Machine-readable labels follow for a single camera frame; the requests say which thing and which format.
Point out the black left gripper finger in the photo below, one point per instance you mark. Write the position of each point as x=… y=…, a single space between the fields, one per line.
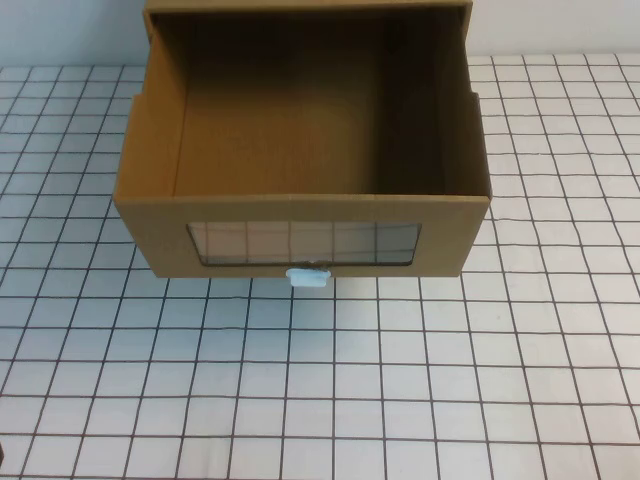
x=2 y=451

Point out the cardboard drawer with large window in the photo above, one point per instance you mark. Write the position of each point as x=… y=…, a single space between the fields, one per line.
x=250 y=125

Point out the tall cardboard shoe box shell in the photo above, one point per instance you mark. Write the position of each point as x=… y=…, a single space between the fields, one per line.
x=300 y=4

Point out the white grid tablecloth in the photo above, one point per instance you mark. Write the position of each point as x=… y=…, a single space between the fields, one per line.
x=350 y=375

